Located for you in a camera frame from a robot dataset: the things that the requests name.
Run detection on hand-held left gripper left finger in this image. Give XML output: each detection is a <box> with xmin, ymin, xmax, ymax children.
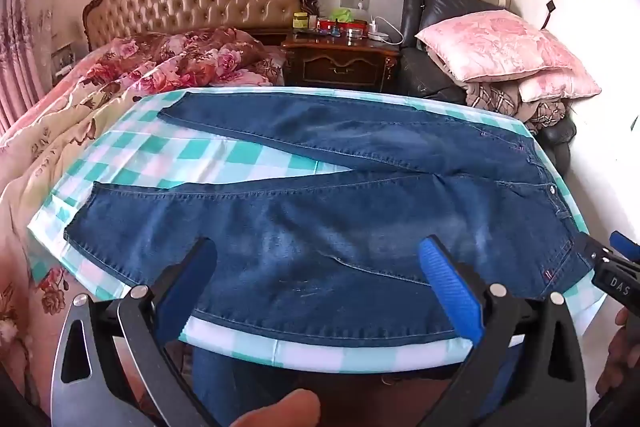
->
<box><xmin>50</xmin><ymin>237</ymin><xmax>222</xmax><ymax>427</ymax></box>

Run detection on blue denim pants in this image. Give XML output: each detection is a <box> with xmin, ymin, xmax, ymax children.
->
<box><xmin>64</xmin><ymin>89</ymin><xmax>596</xmax><ymax>350</ymax></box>

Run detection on black leather armchair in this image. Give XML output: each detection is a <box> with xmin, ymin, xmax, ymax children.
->
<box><xmin>397</xmin><ymin>0</ymin><xmax>577</xmax><ymax>178</ymax></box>

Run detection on person's right hand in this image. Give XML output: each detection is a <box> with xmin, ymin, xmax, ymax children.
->
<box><xmin>595</xmin><ymin>307</ymin><xmax>640</xmax><ymax>399</ymax></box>

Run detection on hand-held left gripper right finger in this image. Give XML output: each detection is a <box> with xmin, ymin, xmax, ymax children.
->
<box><xmin>417</xmin><ymin>234</ymin><xmax>589</xmax><ymax>427</ymax></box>

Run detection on person's left hand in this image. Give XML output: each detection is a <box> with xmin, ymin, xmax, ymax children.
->
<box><xmin>234</xmin><ymin>389</ymin><xmax>322</xmax><ymax>427</ymax></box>

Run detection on small pink floral pillow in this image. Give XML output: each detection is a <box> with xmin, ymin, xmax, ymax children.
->
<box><xmin>517</xmin><ymin>67</ymin><xmax>604</xmax><ymax>104</ymax></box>

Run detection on brown plaid blanket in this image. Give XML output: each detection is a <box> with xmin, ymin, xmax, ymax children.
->
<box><xmin>465</xmin><ymin>79</ymin><xmax>569</xmax><ymax>138</ymax></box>

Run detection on white cable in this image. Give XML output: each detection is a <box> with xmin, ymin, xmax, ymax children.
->
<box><xmin>372</xmin><ymin>15</ymin><xmax>405</xmax><ymax>46</ymax></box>

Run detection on pink curtain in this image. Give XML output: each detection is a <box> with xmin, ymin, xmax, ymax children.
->
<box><xmin>0</xmin><ymin>0</ymin><xmax>52</xmax><ymax>132</ymax></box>

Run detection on dark wooden nightstand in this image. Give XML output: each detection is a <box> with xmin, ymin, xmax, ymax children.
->
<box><xmin>280</xmin><ymin>29</ymin><xmax>402</xmax><ymax>94</ymax></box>

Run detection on white power strip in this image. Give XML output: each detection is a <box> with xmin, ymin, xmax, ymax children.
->
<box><xmin>367</xmin><ymin>20</ymin><xmax>396</xmax><ymax>42</ymax></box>

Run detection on beige floral bedspread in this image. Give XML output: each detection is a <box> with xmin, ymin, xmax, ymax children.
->
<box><xmin>0</xmin><ymin>52</ymin><xmax>153</xmax><ymax>408</ymax></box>

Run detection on green plastic bag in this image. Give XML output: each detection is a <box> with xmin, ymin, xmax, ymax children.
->
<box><xmin>330</xmin><ymin>7</ymin><xmax>369</xmax><ymax>23</ymax></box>

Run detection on red floral quilt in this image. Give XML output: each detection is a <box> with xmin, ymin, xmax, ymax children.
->
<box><xmin>75</xmin><ymin>27</ymin><xmax>287</xmax><ymax>108</ymax></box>

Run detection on large pink floral pillow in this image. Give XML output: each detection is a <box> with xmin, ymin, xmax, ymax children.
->
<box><xmin>415</xmin><ymin>9</ymin><xmax>589</xmax><ymax>84</ymax></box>

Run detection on green white checkered tablecloth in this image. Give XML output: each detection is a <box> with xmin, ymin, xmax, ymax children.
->
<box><xmin>27</xmin><ymin>86</ymin><xmax>594</xmax><ymax>376</ymax></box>

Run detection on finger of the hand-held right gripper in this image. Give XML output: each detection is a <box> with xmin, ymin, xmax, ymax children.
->
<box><xmin>609</xmin><ymin>230</ymin><xmax>640</xmax><ymax>264</ymax></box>
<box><xmin>574</xmin><ymin>233</ymin><xmax>615</xmax><ymax>269</ymax></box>

